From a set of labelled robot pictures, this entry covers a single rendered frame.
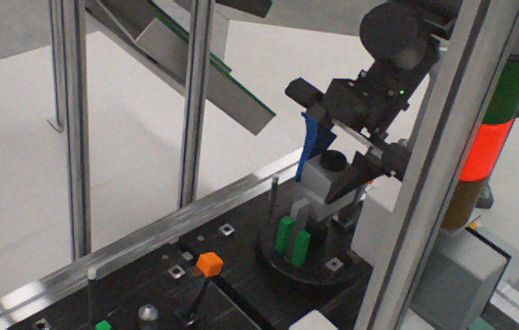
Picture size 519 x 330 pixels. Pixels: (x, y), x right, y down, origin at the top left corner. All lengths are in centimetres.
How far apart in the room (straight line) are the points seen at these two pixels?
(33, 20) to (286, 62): 196
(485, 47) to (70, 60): 44
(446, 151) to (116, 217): 69
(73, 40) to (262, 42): 84
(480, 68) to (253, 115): 61
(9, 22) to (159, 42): 244
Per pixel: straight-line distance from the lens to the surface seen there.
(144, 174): 119
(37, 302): 89
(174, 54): 92
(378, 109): 77
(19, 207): 114
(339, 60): 155
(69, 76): 79
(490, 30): 47
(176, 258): 91
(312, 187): 85
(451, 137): 51
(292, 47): 157
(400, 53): 75
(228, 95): 100
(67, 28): 76
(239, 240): 94
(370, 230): 65
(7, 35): 323
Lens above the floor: 164
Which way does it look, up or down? 39 degrees down
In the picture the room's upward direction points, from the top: 10 degrees clockwise
